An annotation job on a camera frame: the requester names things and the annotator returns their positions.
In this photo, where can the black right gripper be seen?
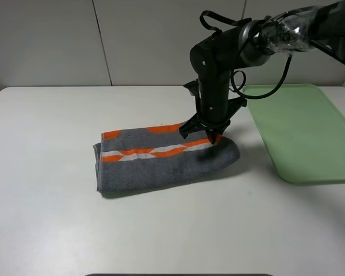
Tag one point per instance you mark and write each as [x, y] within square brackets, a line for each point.
[213, 107]

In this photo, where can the grey towel with orange patches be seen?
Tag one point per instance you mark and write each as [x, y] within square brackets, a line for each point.
[133, 161]

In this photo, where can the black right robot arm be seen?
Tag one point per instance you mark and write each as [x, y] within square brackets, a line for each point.
[236, 45]

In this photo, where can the light green plastic tray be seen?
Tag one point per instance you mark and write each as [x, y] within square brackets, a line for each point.
[304, 134]

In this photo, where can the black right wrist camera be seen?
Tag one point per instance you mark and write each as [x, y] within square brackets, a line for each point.
[193, 88]

